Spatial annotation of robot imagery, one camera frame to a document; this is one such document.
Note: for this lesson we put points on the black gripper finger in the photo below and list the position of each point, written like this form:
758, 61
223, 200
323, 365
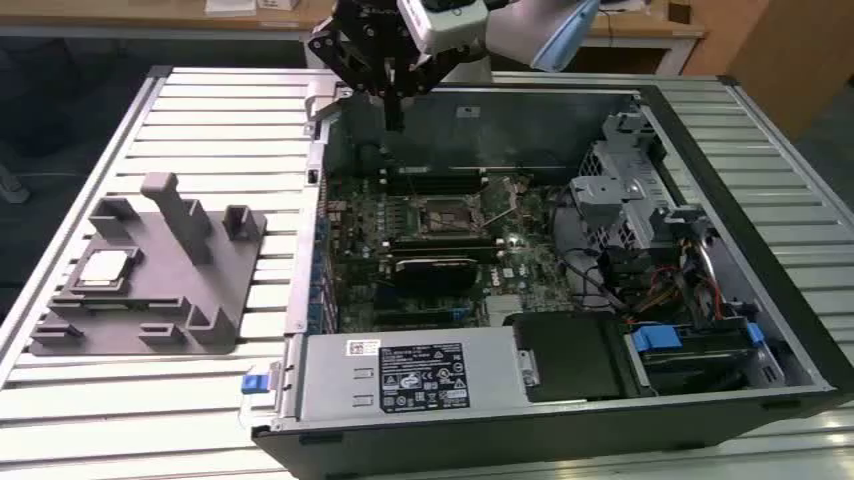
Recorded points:
430, 75
336, 55

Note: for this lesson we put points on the silver CPU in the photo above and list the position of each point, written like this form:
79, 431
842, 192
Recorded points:
103, 267

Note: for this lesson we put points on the CPU socket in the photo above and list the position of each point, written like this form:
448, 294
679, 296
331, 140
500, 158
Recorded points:
443, 215

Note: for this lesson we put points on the white box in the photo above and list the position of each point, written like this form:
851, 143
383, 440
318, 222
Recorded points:
283, 4

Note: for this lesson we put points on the white paper sheet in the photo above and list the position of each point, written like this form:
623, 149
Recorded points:
229, 6

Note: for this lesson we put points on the wooden desk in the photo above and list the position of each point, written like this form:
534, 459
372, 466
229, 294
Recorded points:
220, 20

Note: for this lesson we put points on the green RAM stick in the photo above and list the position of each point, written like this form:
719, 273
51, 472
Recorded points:
407, 171

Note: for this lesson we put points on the black RAM module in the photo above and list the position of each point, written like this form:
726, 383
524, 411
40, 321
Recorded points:
440, 244
443, 255

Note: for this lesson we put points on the silver metal drive cage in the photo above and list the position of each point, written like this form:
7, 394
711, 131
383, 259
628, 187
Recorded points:
640, 165

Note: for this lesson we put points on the small brown box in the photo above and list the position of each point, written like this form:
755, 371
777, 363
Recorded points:
680, 12

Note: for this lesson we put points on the black graphics card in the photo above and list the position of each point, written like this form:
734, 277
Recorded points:
434, 274

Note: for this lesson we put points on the green motherboard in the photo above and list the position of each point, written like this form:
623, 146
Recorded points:
534, 260

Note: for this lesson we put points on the grey plastic clip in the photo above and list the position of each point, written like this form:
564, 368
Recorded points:
676, 215

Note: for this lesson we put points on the silver heat sink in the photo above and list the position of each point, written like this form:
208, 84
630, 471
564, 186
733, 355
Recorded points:
504, 305

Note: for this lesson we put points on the black expansion slot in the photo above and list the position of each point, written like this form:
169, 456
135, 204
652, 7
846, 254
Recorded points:
414, 319

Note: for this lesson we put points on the grey parts rack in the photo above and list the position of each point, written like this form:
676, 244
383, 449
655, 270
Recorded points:
160, 280

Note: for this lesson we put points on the wooden cabinet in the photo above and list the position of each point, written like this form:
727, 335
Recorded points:
787, 60

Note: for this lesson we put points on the grey chair leg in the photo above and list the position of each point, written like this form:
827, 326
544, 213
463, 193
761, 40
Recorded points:
15, 185

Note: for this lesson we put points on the black plastic shroud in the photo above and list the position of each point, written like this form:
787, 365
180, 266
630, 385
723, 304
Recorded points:
574, 360

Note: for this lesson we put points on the silver power supply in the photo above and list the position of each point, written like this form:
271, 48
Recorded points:
334, 380

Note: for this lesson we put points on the blue disk carrier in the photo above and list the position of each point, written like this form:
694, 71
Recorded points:
656, 340

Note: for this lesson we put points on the blue case latch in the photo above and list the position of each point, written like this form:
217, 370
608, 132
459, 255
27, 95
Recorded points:
252, 384

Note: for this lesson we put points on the blue plastic clip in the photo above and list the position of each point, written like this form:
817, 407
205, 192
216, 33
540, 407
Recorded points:
755, 334

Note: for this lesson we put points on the black PC case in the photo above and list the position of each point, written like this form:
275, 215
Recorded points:
467, 450

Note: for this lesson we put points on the silver disk bay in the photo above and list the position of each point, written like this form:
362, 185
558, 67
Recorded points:
767, 370

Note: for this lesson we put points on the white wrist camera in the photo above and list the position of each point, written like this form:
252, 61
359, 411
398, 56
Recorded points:
447, 30

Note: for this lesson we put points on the grey metal bracket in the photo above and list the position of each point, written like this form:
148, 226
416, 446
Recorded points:
596, 200

